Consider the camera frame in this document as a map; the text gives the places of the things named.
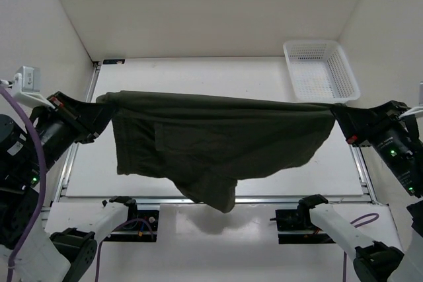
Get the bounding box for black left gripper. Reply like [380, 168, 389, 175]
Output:
[15, 88, 119, 184]

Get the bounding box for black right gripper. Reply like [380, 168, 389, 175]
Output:
[330, 98, 423, 194]

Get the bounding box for olive green shorts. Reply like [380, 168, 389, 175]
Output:
[97, 90, 335, 213]

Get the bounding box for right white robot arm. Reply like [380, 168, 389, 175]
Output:
[297, 101, 422, 281]

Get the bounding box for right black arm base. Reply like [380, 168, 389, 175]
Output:
[270, 194, 334, 244]

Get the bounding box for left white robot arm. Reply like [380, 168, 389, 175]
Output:
[1, 92, 139, 281]

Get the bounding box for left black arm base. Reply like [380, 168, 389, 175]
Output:
[104, 206, 159, 243]

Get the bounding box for black corner label plate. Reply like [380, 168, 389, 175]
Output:
[102, 59, 126, 65]

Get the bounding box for white perforated plastic basket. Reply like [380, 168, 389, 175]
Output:
[283, 40, 361, 104]

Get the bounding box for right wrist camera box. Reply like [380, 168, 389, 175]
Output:
[418, 81, 423, 106]

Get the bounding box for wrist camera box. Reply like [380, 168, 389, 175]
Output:
[418, 81, 423, 106]
[13, 66, 41, 92]

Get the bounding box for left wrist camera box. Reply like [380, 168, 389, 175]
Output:
[13, 66, 41, 92]

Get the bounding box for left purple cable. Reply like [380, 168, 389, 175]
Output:
[0, 85, 156, 282]

